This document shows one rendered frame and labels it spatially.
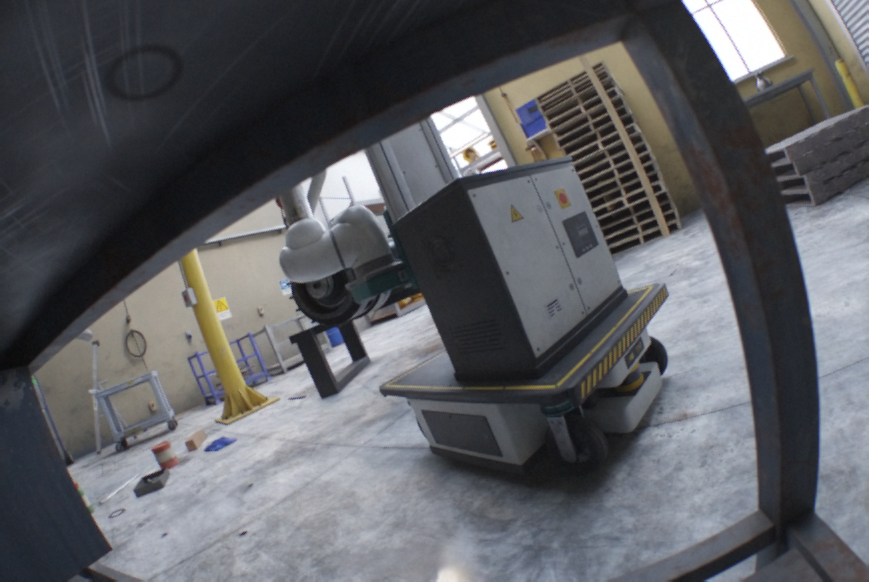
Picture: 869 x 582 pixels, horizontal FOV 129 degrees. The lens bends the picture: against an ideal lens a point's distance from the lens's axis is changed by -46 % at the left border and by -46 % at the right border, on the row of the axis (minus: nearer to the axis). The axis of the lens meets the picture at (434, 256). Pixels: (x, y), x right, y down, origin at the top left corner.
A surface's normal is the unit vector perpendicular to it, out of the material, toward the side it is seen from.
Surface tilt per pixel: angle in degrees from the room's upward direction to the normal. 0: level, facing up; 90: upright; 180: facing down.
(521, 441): 90
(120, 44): 180
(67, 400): 90
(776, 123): 90
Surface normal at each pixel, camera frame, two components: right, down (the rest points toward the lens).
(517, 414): 0.55, -0.26
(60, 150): 0.39, 0.92
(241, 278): 0.73, -0.33
